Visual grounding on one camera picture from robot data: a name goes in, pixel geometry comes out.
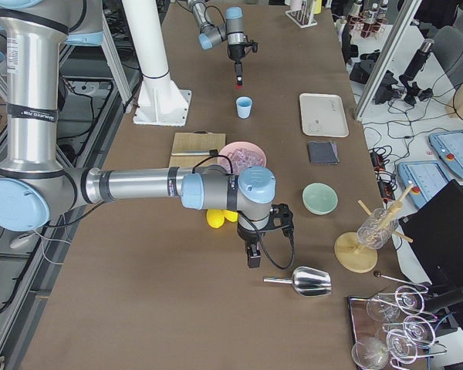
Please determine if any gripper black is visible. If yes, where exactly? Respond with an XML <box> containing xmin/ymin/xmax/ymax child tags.
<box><xmin>228</xmin><ymin>39</ymin><xmax>259</xmax><ymax>84</ymax></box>
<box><xmin>237</xmin><ymin>203</ymin><xmax>294</xmax><ymax>268</ymax></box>

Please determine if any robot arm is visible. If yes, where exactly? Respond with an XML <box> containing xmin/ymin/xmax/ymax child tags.
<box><xmin>187</xmin><ymin>1</ymin><xmax>258</xmax><ymax>88</ymax></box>
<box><xmin>0</xmin><ymin>1</ymin><xmax>296</xmax><ymax>270</ymax></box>

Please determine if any light blue cup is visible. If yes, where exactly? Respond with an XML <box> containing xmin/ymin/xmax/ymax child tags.
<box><xmin>235</xmin><ymin>96</ymin><xmax>253</xmax><ymax>119</ymax></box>

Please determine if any steel ice scoop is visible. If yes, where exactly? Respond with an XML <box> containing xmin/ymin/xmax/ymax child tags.
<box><xmin>263</xmin><ymin>266</ymin><xmax>332</xmax><ymax>297</ymax></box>

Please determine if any clear ice cubes pile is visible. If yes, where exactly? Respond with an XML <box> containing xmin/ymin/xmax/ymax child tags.
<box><xmin>228</xmin><ymin>148</ymin><xmax>265</xmax><ymax>173</ymax></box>

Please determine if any wooden cup tree stand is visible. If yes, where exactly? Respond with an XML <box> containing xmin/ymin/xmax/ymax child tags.
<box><xmin>334</xmin><ymin>182</ymin><xmax>414</xmax><ymax>273</ymax></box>

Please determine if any upper whole lemon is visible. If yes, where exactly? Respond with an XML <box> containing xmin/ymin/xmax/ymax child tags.
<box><xmin>223</xmin><ymin>210</ymin><xmax>238</xmax><ymax>223</ymax></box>

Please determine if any whole lemon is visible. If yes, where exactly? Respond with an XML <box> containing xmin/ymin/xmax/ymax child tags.
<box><xmin>206</xmin><ymin>209</ymin><xmax>225</xmax><ymax>229</ymax></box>
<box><xmin>223</xmin><ymin>210</ymin><xmax>238</xmax><ymax>223</ymax></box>

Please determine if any lower whole lemon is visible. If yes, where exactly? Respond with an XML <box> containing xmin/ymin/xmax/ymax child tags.
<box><xmin>206</xmin><ymin>209</ymin><xmax>225</xmax><ymax>229</ymax></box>

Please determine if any bamboo cutting board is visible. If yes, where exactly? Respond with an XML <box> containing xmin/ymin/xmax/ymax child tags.
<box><xmin>171</xmin><ymin>132</ymin><xmax>226</xmax><ymax>152</ymax></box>

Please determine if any green bowl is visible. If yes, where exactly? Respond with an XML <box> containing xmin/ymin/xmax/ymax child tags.
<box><xmin>302</xmin><ymin>183</ymin><xmax>338</xmax><ymax>215</ymax></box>

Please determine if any pink bowl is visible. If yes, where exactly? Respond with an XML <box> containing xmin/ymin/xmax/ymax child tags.
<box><xmin>217</xmin><ymin>141</ymin><xmax>266</xmax><ymax>174</ymax></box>

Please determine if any steel muddler black tip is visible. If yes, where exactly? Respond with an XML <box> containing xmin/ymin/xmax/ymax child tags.
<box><xmin>171</xmin><ymin>149</ymin><xmax>218</xmax><ymax>156</ymax></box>

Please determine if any cream rabbit tray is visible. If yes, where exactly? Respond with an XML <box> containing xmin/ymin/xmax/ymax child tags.
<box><xmin>299</xmin><ymin>92</ymin><xmax>349</xmax><ymax>138</ymax></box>

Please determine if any grey folded cloth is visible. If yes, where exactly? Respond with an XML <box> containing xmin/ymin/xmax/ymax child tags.
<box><xmin>307</xmin><ymin>141</ymin><xmax>340</xmax><ymax>165</ymax></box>

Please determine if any clear glass mug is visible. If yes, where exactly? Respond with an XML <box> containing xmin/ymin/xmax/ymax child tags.
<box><xmin>357</xmin><ymin>208</ymin><xmax>398</xmax><ymax>250</ymax></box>

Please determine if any wine glass rack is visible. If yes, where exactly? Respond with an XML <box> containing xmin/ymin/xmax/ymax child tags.
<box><xmin>347</xmin><ymin>284</ymin><xmax>448</xmax><ymax>369</ymax></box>

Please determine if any near teach pendant tablet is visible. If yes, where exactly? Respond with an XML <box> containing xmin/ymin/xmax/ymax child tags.
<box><xmin>396</xmin><ymin>160</ymin><xmax>454</xmax><ymax>209</ymax></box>

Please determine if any teach pendant tablet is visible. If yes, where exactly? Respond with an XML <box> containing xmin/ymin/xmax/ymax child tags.
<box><xmin>428</xmin><ymin>130</ymin><xmax>463</xmax><ymax>179</ymax></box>
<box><xmin>396</xmin><ymin>160</ymin><xmax>454</xmax><ymax>209</ymax></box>

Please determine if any black monitor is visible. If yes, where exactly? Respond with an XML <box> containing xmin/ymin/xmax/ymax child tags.
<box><xmin>399</xmin><ymin>180</ymin><xmax>463</xmax><ymax>287</ymax></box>

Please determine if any far teach pendant tablet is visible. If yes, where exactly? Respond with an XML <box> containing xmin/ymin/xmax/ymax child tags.
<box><xmin>428</xmin><ymin>130</ymin><xmax>463</xmax><ymax>179</ymax></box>

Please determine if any white wire cup rack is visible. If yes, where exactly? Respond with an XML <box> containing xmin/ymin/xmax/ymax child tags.
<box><xmin>285</xmin><ymin>0</ymin><xmax>317</xmax><ymax>28</ymax></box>

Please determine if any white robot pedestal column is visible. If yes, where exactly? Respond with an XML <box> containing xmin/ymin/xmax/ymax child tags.
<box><xmin>123</xmin><ymin>0</ymin><xmax>191</xmax><ymax>126</ymax></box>

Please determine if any aluminium frame post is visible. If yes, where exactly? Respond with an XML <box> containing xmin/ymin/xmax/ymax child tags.
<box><xmin>353</xmin><ymin>0</ymin><xmax>421</xmax><ymax>122</ymax></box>

